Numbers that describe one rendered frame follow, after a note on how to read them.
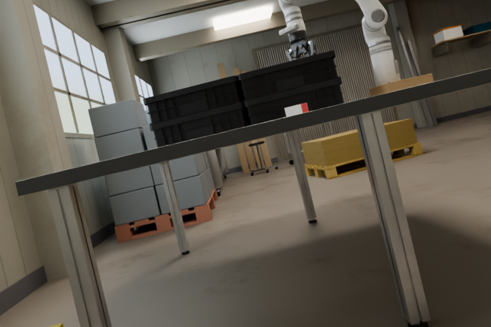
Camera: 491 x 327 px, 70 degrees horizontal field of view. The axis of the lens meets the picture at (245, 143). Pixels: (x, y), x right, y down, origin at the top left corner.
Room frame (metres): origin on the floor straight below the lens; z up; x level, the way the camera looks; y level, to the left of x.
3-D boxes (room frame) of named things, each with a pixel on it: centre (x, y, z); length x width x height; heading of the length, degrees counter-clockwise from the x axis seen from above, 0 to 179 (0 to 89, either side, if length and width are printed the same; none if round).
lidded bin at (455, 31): (8.34, -5.26, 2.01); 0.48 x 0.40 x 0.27; 92
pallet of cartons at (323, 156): (4.67, -1.42, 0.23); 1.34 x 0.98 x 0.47; 93
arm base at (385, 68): (1.53, -0.66, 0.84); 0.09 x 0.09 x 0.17; 0
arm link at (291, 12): (1.49, -0.32, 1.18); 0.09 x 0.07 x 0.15; 12
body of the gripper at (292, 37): (1.48, -0.32, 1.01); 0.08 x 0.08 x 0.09
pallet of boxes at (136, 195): (4.08, 0.98, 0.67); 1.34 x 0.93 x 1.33; 2
